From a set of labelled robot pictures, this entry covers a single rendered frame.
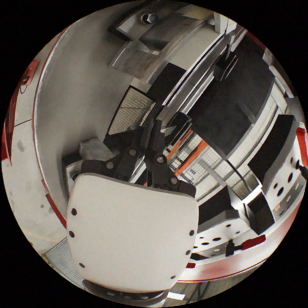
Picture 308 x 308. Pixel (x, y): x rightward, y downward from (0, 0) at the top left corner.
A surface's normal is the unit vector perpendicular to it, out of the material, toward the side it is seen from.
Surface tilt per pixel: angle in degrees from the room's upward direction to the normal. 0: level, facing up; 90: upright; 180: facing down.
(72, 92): 0
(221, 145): 90
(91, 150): 90
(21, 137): 0
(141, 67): 90
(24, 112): 0
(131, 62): 90
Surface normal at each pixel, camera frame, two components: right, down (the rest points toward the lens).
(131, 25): 0.75, 0.65
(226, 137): -0.39, 0.29
